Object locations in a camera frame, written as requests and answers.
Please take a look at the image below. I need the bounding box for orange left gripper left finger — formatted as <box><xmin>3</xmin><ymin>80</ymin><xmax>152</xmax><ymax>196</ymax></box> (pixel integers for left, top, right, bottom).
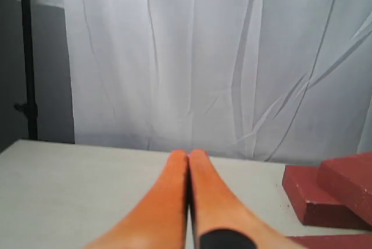
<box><xmin>85</xmin><ymin>150</ymin><xmax>189</xmax><ymax>249</ymax></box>

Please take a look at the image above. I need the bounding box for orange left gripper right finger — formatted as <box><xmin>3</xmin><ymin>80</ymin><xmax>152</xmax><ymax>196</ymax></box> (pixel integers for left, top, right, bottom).
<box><xmin>188</xmin><ymin>150</ymin><xmax>304</xmax><ymax>248</ymax></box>

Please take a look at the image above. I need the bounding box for red brick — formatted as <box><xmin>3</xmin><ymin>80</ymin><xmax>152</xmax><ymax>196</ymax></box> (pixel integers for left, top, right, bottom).
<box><xmin>282</xmin><ymin>165</ymin><xmax>371</xmax><ymax>230</ymax></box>
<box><xmin>289</xmin><ymin>234</ymin><xmax>372</xmax><ymax>249</ymax></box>

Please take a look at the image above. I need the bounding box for white wrinkled backdrop curtain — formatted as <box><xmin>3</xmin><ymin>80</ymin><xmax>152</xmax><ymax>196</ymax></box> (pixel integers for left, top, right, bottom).
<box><xmin>37</xmin><ymin>0</ymin><xmax>372</xmax><ymax>166</ymax></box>

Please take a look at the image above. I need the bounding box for black stand pole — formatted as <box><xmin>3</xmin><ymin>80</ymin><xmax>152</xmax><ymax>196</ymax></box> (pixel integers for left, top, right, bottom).
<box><xmin>14</xmin><ymin>0</ymin><xmax>38</xmax><ymax>140</ymax></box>

